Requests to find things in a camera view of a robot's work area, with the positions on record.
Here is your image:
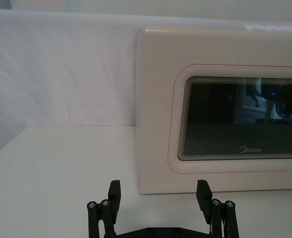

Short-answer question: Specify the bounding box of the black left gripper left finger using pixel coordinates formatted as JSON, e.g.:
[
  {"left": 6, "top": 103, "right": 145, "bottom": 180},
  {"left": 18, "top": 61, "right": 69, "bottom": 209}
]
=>
[{"left": 86, "top": 180, "right": 122, "bottom": 238}]

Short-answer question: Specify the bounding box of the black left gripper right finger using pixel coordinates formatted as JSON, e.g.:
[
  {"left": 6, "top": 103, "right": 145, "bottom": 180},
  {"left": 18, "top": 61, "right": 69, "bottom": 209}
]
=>
[{"left": 196, "top": 179, "right": 240, "bottom": 238}]

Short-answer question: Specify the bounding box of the white table cloth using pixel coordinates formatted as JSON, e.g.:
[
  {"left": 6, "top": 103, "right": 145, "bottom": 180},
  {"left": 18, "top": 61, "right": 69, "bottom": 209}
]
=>
[{"left": 0, "top": 126, "right": 292, "bottom": 238}]

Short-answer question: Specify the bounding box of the cream microwave oven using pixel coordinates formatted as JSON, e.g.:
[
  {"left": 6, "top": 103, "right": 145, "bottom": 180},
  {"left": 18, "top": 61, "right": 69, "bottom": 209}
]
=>
[{"left": 136, "top": 26, "right": 292, "bottom": 195}]

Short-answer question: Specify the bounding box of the white curtain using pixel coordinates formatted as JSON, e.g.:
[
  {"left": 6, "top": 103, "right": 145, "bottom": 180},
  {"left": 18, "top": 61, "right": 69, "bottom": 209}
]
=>
[{"left": 0, "top": 8, "right": 292, "bottom": 162}]

